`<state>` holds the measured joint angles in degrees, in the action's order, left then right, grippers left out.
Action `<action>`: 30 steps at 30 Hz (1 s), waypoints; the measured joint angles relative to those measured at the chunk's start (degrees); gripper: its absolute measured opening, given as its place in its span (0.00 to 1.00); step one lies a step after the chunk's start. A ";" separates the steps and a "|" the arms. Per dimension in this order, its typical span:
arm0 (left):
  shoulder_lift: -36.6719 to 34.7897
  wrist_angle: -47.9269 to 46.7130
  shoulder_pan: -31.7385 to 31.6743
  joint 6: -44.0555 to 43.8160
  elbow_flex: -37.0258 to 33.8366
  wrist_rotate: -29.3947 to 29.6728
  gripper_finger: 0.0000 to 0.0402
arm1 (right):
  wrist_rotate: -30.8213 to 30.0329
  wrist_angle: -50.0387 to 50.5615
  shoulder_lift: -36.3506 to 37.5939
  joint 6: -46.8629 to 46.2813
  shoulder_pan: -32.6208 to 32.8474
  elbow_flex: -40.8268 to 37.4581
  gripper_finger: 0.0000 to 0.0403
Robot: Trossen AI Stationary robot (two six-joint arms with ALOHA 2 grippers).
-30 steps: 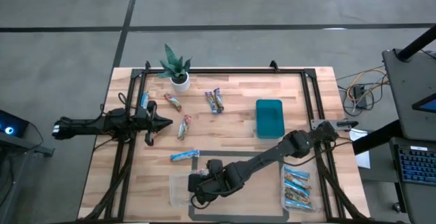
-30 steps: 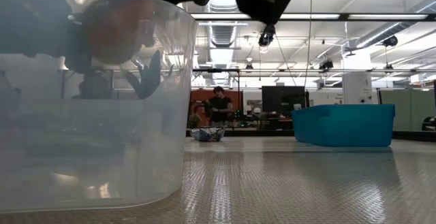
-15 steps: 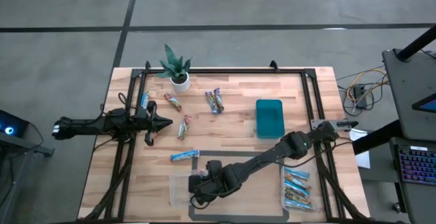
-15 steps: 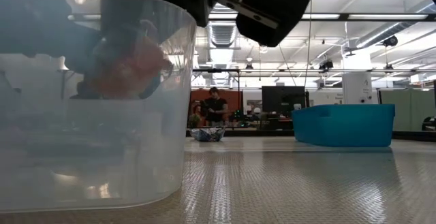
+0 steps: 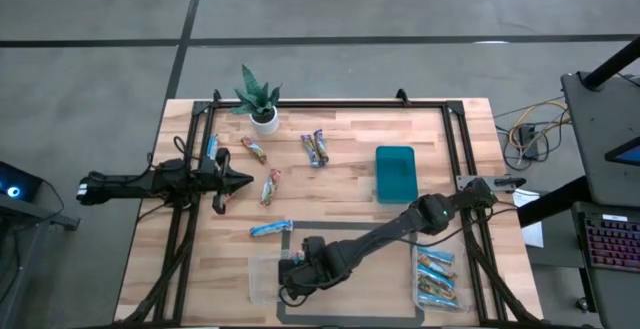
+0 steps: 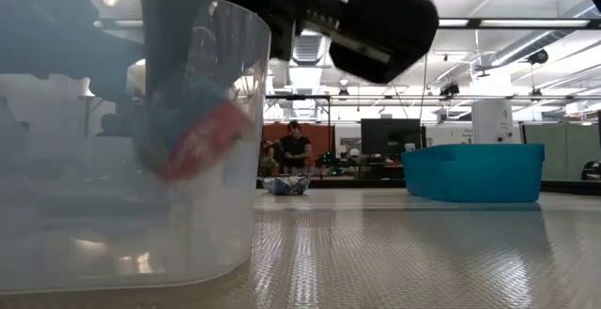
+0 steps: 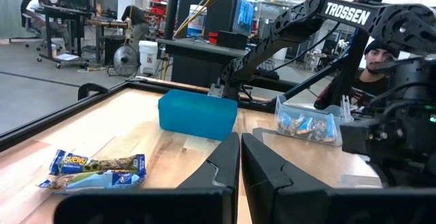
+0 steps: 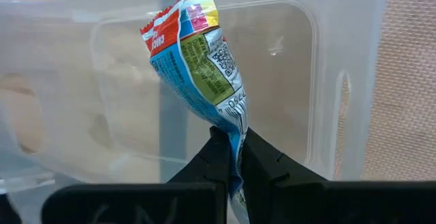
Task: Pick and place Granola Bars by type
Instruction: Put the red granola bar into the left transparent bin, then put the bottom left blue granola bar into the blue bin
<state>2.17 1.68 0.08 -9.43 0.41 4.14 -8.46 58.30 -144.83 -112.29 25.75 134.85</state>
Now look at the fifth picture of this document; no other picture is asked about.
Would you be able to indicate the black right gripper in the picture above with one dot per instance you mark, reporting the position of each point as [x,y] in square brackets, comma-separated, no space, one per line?
[322,271]

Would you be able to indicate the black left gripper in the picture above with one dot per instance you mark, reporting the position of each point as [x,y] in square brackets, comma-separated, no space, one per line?
[210,179]

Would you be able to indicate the light blue granola bar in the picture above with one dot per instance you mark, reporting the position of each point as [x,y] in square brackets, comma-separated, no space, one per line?
[436,275]
[437,255]
[434,289]
[440,301]
[271,228]
[431,265]

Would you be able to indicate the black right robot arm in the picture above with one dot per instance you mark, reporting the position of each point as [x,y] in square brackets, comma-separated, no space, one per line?
[385,236]

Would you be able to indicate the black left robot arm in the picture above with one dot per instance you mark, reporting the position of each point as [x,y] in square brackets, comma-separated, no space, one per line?
[125,184]

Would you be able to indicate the clear plastic bin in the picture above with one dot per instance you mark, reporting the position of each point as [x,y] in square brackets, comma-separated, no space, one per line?
[262,281]
[464,289]

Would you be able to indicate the beige mat with grey border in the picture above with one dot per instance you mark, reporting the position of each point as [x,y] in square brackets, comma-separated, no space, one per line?
[370,289]

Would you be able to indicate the snake plant in white pot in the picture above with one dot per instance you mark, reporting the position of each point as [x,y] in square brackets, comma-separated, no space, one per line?
[265,124]

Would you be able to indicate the black table clamp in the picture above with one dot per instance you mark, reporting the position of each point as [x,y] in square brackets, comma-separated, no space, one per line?
[216,95]
[402,95]

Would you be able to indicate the teal plastic bin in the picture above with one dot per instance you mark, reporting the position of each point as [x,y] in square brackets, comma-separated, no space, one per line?
[396,174]

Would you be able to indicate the white paper sheet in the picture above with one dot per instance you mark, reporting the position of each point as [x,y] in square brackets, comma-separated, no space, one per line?
[530,229]

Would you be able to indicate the black power adapter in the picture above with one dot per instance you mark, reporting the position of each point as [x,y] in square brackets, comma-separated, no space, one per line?
[527,136]

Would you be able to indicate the grey desk top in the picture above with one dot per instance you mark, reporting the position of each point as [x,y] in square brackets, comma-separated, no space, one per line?
[595,134]
[615,299]

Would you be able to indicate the tablet with blue screen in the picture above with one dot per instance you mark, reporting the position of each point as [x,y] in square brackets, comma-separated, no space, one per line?
[627,155]

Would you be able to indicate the black aluminium table frame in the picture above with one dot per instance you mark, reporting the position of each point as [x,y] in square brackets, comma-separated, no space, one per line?
[325,104]

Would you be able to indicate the grey metal base plate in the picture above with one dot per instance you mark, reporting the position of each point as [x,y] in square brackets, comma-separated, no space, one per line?
[467,181]

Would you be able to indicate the black rig post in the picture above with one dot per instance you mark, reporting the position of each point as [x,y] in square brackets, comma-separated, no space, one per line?
[610,64]
[550,201]

